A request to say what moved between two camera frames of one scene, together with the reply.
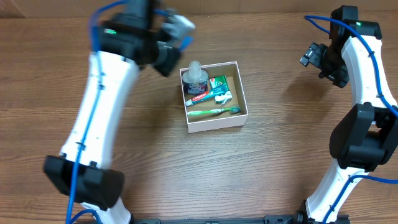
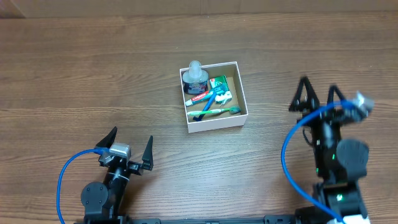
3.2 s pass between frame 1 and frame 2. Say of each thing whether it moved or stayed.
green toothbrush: stayed
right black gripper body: moved
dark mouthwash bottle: stayed
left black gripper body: moved
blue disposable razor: moved
